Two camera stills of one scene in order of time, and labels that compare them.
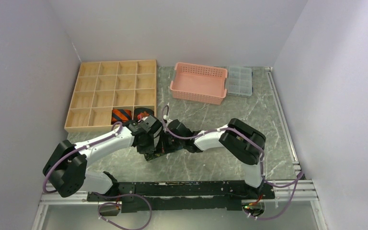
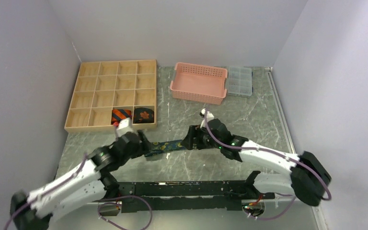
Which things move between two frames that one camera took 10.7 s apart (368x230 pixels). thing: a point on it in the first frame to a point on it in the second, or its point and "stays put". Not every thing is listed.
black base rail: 139,197 stays put
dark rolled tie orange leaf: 140,112 stays put
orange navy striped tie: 119,115 stays put
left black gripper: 151,146 to 143,147
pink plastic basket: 198,82 stays put
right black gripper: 166,133 to 195,132
